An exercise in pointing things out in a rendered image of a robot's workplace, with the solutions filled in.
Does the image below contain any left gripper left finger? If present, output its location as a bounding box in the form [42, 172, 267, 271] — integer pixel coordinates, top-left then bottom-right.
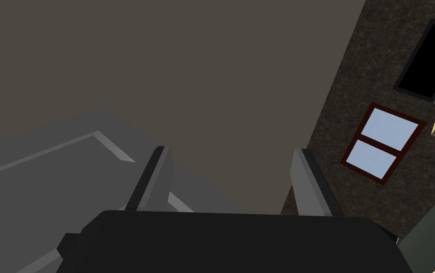
[125, 145, 174, 212]

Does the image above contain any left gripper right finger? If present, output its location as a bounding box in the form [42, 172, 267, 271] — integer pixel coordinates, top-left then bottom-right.
[289, 148, 345, 218]

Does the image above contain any dark red framed window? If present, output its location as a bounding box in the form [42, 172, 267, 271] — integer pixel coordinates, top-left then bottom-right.
[339, 101, 428, 186]

